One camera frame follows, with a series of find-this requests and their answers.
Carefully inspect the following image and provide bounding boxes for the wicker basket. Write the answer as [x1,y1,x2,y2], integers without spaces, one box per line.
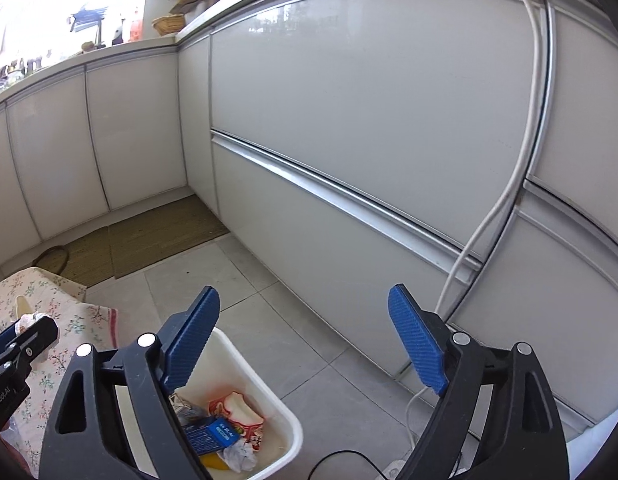
[152,14,187,37]

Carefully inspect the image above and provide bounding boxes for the white power strip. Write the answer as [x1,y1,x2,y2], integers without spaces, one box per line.
[384,457,415,480]

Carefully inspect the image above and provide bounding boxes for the row of small jars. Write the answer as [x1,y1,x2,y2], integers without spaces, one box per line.
[0,57,54,96]

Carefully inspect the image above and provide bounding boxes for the white plastic bin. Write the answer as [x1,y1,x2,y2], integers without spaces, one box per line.
[114,327,303,480]

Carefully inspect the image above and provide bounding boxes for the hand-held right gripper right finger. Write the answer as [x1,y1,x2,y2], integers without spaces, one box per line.
[387,283,570,480]

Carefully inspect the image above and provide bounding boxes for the white cabinet with doors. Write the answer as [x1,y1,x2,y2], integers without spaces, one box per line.
[0,45,200,271]

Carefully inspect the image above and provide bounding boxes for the red snack packet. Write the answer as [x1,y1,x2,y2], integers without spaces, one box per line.
[208,391,266,443]

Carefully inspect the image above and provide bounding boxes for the metal tray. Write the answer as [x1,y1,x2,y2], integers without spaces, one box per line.
[169,0,226,16]

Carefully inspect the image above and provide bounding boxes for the blue carton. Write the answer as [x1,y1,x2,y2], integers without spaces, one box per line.
[181,415,241,458]

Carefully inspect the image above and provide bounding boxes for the white tissue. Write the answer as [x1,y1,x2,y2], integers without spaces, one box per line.
[223,439,259,472]

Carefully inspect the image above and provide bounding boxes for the yellow peel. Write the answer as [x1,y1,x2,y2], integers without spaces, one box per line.
[199,452,231,471]

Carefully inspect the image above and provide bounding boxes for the floral tablecloth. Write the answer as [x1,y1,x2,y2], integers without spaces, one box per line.
[0,267,120,461]

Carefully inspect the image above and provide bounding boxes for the kitchen window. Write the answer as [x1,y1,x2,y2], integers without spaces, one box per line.
[0,0,155,71]

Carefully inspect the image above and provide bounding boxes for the brown oval floor object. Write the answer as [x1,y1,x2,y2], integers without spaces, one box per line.
[33,245,70,277]

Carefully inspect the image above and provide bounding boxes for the white cable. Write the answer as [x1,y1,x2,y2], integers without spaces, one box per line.
[403,0,546,466]

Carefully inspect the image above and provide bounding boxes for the white cabinet with drawers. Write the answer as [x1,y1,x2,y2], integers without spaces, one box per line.
[176,0,618,426]

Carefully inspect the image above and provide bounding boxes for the dark blue utensil stand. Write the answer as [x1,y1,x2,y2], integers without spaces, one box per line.
[69,7,110,53]

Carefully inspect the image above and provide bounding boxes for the black cable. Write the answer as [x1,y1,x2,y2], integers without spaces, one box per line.
[309,451,390,480]

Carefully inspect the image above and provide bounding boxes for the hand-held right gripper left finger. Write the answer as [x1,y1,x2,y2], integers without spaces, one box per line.
[38,285,221,480]

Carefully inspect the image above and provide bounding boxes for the brown woven floor mat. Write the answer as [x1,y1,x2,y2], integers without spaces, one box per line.
[54,226,116,288]
[108,195,231,280]

